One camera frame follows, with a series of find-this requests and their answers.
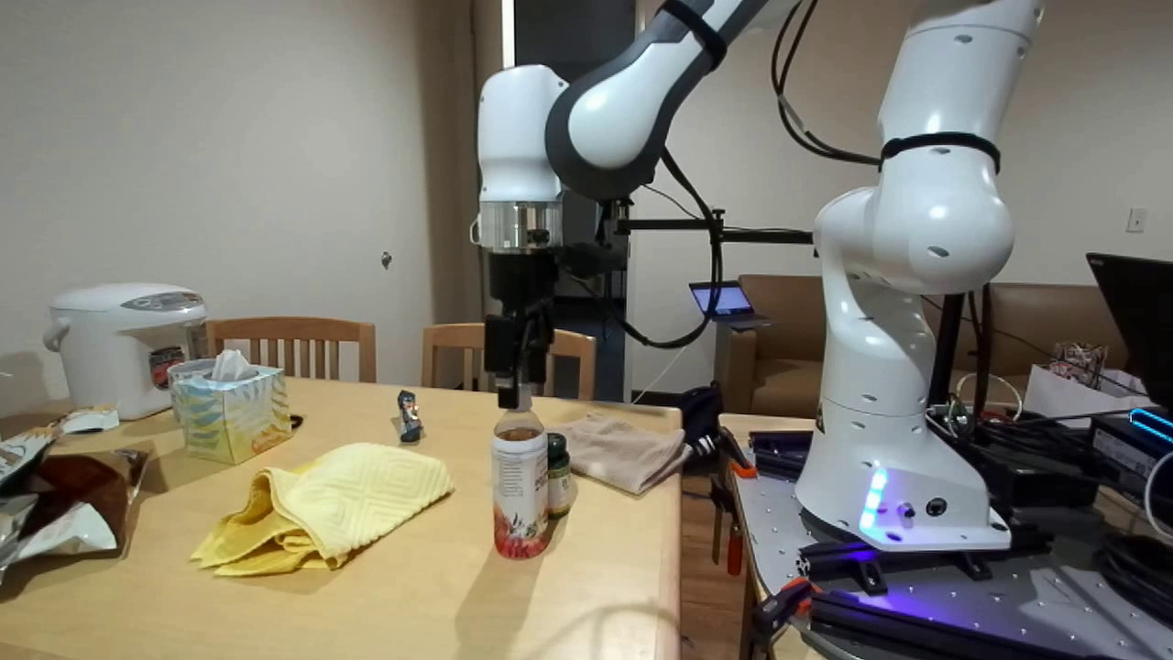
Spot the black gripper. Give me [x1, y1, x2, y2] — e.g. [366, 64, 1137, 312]
[481, 244, 563, 415]

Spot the tall tea bottle white cap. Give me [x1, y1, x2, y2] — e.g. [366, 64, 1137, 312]
[486, 403, 552, 564]

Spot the small green-capped bottle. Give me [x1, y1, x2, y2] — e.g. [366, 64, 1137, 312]
[542, 430, 580, 521]

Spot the wooden chair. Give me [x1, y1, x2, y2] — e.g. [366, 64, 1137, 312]
[419, 318, 600, 403]
[198, 314, 382, 386]

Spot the beige folded cloth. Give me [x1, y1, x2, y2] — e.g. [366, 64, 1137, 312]
[557, 408, 696, 499]

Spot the small laptop blue screen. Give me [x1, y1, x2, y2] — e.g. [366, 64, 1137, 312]
[684, 279, 768, 329]

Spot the yellow cloth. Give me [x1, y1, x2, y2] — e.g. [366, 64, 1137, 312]
[188, 439, 457, 578]

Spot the brown sofa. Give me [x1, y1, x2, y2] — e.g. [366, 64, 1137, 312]
[716, 270, 1137, 419]

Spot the patterned tissue box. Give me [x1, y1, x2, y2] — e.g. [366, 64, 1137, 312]
[165, 347, 297, 466]

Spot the white electric water pot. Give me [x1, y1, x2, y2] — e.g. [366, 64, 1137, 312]
[39, 281, 211, 420]

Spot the brown snack bag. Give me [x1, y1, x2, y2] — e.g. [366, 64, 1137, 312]
[0, 444, 157, 578]

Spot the black vertical pole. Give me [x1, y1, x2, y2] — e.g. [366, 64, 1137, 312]
[926, 287, 1002, 411]

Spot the silver snack bag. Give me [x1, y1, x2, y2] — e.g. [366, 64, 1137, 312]
[0, 420, 60, 496]

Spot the blue-lit black computer box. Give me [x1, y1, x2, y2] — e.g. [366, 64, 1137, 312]
[1086, 403, 1173, 496]

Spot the black monitor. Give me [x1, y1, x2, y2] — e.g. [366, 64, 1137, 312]
[1081, 250, 1173, 419]

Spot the black camera on boom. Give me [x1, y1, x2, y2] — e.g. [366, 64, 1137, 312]
[596, 196, 822, 263]

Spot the black clamp orange handle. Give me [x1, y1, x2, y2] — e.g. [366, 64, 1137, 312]
[677, 381, 763, 578]

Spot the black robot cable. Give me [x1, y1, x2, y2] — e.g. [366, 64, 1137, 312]
[767, 0, 887, 167]

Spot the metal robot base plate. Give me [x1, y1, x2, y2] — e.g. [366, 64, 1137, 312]
[728, 424, 1173, 660]

